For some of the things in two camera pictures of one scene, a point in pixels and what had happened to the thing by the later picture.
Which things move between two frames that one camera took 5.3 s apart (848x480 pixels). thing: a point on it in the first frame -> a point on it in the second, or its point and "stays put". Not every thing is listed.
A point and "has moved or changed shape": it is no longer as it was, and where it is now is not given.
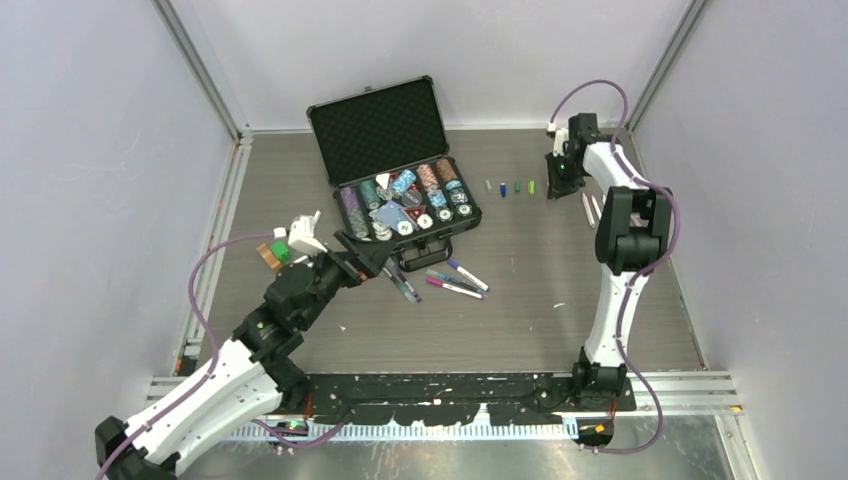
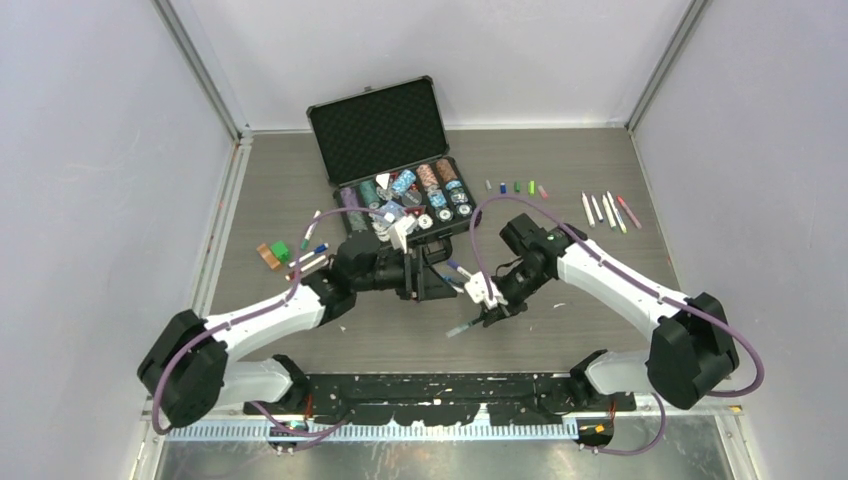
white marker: x=588 y=210 stays put
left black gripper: x=361 y=259 -> x=420 y=282
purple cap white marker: x=467 y=275 stays put
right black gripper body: x=565 y=177 -> x=514 y=297
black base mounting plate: x=514 y=398 stays put
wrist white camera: x=301 y=235 -> x=399 y=232
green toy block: x=281 y=251 stays put
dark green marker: x=392 y=271 has moved or changed shape
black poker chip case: x=384 y=151 stays put
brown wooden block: x=268 y=256 stays put
